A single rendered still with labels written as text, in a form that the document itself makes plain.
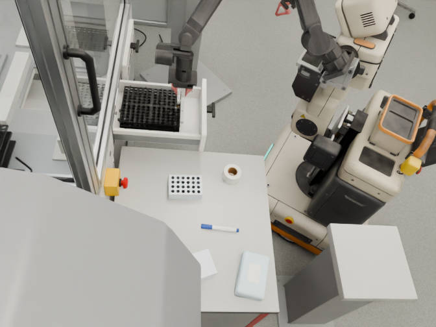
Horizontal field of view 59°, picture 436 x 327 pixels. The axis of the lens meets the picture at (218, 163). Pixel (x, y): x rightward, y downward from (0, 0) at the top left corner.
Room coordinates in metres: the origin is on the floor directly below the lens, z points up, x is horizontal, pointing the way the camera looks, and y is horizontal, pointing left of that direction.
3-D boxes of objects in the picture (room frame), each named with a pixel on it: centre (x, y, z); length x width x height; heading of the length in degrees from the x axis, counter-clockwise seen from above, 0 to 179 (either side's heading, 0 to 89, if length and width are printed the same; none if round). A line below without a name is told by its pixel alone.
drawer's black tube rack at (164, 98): (0.93, 0.31, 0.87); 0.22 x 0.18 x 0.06; 105
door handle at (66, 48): (0.48, 0.30, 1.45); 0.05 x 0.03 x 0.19; 105
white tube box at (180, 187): (0.69, 0.09, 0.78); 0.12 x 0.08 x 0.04; 107
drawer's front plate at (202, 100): (0.98, 0.11, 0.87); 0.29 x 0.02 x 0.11; 15
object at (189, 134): (0.92, 0.31, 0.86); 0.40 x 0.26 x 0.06; 105
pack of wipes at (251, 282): (0.44, -0.22, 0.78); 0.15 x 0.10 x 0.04; 1
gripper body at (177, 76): (0.97, 0.21, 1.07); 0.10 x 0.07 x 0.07; 105
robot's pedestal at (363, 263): (0.63, -0.65, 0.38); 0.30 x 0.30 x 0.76; 15
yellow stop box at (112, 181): (0.58, 0.32, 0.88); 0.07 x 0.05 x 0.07; 15
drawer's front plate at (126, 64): (1.20, 0.50, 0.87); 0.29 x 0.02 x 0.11; 15
